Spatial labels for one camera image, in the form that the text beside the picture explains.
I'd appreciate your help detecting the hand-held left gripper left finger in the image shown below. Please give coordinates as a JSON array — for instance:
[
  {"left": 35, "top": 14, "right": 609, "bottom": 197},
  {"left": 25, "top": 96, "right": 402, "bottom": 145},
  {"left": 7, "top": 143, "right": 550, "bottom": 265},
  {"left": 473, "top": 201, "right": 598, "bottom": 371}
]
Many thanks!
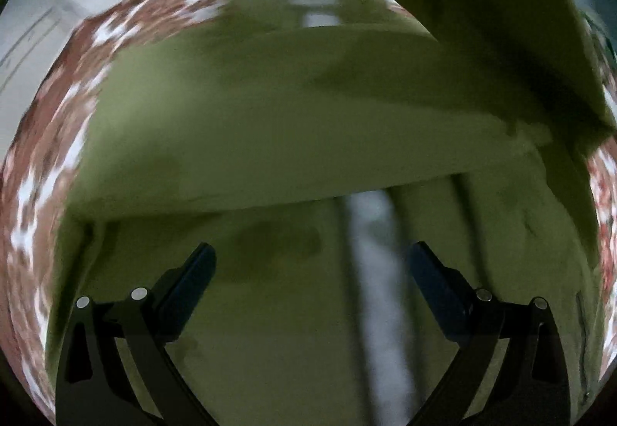
[{"left": 55, "top": 242, "right": 217, "bottom": 426}]

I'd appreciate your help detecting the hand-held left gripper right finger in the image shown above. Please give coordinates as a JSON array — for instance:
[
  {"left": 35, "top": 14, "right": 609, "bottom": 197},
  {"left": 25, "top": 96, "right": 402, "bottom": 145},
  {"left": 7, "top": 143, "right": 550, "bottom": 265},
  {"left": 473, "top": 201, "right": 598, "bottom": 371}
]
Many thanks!
[{"left": 404, "top": 240, "right": 573, "bottom": 426}]

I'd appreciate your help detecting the green garment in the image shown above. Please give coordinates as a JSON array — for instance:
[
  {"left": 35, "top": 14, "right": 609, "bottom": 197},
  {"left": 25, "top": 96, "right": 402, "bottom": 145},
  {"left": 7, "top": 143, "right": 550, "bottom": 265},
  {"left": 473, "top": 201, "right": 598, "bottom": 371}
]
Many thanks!
[{"left": 46, "top": 0, "right": 617, "bottom": 426}]

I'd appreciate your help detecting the floral printed blanket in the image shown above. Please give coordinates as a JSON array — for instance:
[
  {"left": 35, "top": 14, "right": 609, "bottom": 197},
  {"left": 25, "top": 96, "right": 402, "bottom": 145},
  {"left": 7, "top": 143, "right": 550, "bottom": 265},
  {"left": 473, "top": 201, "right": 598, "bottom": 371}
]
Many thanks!
[{"left": 0, "top": 0, "right": 617, "bottom": 413}]

